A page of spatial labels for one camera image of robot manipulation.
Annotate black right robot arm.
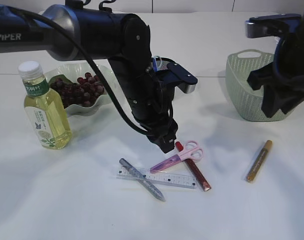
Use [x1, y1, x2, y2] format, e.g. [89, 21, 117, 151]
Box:
[245, 13, 304, 118]

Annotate black mesh pen holder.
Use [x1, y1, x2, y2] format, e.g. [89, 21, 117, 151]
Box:
[154, 57, 177, 103]

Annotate green woven plastic basket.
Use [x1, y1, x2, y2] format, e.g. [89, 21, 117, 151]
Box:
[225, 49, 292, 122]

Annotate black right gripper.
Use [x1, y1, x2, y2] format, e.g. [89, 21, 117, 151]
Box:
[247, 34, 304, 118]

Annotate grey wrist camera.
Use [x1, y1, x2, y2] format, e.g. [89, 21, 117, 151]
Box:
[245, 13, 302, 39]
[168, 63, 198, 94]

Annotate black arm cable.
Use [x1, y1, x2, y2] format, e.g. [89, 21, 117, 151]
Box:
[6, 4, 175, 137]

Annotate green tea bottle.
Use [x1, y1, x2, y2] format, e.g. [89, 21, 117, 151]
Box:
[18, 61, 72, 150]

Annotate pink scissors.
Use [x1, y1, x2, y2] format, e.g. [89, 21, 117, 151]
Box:
[150, 140, 204, 174]

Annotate blue scissors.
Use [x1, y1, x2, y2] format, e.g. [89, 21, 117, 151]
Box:
[152, 55, 163, 72]

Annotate red glitter pen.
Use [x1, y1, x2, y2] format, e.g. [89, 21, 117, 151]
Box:
[175, 141, 211, 192]

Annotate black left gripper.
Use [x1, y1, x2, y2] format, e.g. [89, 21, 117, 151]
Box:
[126, 94, 178, 153]

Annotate purple grape bunch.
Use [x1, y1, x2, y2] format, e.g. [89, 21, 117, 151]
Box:
[49, 72, 105, 108]

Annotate gold glitter pen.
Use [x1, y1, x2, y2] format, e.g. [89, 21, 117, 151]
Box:
[246, 140, 273, 183]

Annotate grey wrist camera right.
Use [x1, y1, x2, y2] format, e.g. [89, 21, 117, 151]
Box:
[245, 13, 302, 39]

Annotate grey glitter pen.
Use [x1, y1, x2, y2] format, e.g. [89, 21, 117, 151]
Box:
[119, 158, 166, 202]

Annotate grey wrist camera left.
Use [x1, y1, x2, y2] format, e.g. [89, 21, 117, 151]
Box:
[168, 63, 198, 94]

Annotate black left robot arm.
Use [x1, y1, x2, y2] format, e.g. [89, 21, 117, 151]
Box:
[0, 0, 178, 153]

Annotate clear plastic ruler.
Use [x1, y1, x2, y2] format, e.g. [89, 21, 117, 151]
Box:
[116, 166, 197, 189]

